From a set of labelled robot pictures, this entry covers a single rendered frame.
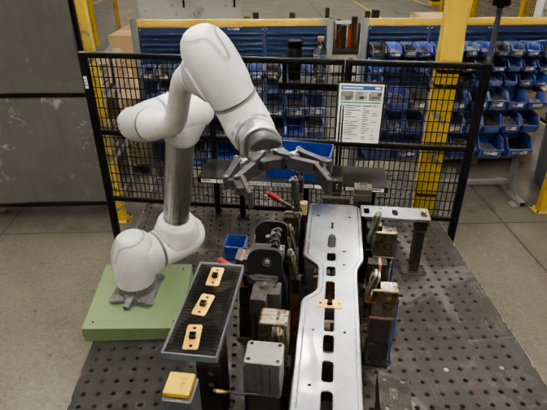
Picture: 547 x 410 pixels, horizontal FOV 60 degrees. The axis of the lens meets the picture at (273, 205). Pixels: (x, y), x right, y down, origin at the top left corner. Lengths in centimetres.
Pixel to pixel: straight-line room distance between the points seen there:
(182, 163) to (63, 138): 228
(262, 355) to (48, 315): 221
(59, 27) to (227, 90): 272
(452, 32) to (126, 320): 180
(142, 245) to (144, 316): 28
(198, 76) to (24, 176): 325
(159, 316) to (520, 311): 229
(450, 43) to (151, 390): 184
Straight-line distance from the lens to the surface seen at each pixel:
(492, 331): 209
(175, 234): 190
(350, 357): 143
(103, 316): 198
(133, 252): 186
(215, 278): 142
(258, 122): 99
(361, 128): 235
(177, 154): 168
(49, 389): 287
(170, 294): 201
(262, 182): 225
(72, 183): 407
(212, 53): 98
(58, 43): 368
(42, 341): 315
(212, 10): 828
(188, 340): 124
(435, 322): 205
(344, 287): 165
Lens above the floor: 204
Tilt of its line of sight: 30 degrees down
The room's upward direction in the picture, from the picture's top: straight up
